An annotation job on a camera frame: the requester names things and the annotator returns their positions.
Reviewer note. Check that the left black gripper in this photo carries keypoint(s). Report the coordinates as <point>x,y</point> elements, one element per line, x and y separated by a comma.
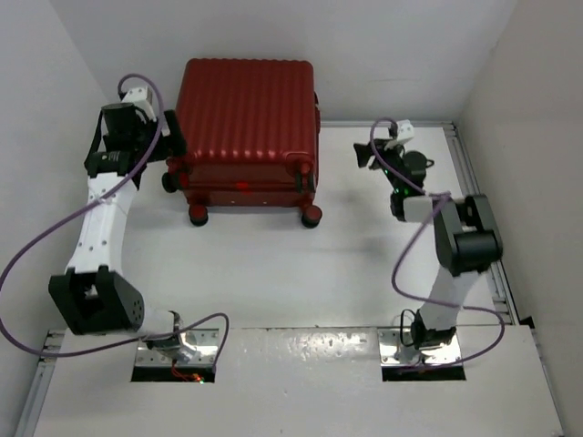
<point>178,142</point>

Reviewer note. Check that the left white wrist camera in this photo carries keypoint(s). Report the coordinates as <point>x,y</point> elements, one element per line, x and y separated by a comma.
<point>142,97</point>

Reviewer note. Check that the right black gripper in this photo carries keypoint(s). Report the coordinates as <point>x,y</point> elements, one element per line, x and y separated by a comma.
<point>380,147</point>

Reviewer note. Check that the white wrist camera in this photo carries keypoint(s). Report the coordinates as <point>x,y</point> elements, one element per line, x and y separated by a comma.
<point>405,131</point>
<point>142,97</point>

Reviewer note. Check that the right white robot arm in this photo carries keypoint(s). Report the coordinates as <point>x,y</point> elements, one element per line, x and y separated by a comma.
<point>467,238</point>

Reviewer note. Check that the red suitcase blue lining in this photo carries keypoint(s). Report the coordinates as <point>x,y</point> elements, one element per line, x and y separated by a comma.
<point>252,130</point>

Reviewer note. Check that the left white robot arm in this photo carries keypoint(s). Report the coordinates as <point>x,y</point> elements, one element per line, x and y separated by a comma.
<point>92,295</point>

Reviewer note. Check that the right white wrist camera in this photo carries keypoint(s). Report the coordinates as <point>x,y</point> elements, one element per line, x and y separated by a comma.
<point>405,131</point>

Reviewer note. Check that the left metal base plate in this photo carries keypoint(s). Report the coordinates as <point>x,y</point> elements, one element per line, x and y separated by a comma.
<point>194,348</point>

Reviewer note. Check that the metal base plate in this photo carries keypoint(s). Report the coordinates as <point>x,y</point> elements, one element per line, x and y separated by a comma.
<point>194,348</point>
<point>394,354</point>

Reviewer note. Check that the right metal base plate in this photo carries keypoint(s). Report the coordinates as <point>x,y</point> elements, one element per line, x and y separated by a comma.
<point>394,354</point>

